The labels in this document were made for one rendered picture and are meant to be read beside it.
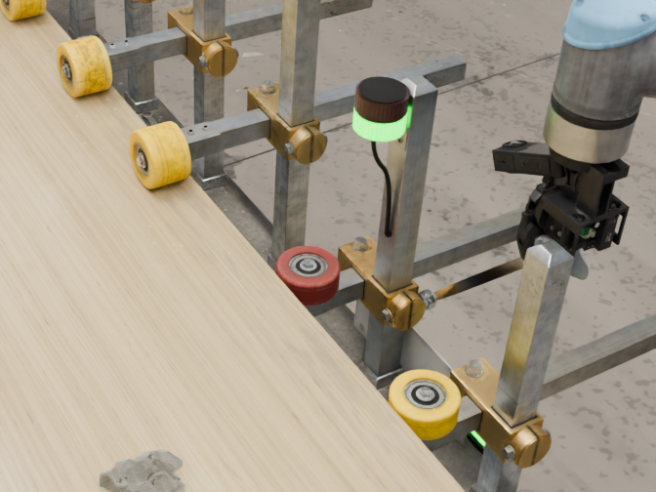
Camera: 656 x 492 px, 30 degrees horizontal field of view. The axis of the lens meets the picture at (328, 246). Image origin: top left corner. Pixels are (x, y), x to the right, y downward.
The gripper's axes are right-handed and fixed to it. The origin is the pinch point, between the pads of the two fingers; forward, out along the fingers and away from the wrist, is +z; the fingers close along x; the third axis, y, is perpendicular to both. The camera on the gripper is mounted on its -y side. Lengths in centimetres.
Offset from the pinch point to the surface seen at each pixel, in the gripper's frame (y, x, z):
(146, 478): 0, -50, 6
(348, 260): -23.1, -10.5, 10.6
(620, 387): -43, 81, 97
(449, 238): -21.2, 4.5, 11.2
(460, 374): 0.3, -9.9, 11.1
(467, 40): -180, 143, 97
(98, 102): -67, -26, 7
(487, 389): 3.9, -8.6, 11.1
